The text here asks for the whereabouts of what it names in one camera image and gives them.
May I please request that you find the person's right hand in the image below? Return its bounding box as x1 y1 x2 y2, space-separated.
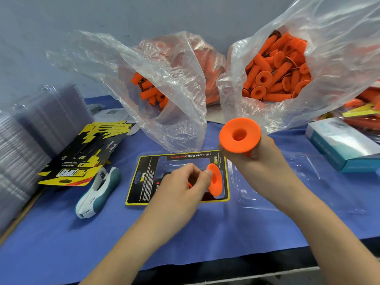
222 135 311 216

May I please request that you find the large clear plastic bag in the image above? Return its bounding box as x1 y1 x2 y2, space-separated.
217 0 380 134

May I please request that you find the stack of clear blister shells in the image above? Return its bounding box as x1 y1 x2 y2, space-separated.
0 85 95 232

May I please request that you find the white printed paper sheet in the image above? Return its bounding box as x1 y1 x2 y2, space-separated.
92 108 140 135

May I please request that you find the teal white cardboard box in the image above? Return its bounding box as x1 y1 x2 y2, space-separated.
306 117 380 173

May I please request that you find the yellow black backing card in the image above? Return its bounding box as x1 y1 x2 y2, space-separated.
125 150 230 207

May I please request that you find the person's left hand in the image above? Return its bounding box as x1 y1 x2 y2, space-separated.
142 163 213 241

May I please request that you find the orange grip placed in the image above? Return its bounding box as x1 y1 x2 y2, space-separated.
189 163 225 198
219 117 262 158

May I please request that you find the person's right forearm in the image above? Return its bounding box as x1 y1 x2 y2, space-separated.
286 196 380 285

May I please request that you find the stack of yellow black cards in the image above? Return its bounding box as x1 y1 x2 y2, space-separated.
38 120 134 188

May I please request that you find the teal hand stapler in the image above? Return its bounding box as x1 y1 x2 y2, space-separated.
75 167 121 219

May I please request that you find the person's left forearm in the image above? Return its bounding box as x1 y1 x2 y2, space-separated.
80 221 179 285

